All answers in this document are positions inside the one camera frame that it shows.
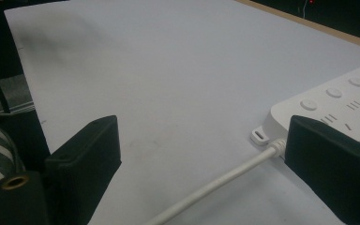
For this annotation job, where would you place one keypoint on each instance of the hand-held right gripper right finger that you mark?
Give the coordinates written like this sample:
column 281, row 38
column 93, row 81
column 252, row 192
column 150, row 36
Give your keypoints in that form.
column 331, row 162

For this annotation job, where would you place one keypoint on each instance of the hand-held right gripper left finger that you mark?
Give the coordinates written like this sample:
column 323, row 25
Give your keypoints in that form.
column 84, row 162

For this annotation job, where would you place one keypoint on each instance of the white power strip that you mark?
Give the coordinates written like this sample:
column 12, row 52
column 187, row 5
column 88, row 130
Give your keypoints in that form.
column 334, row 108

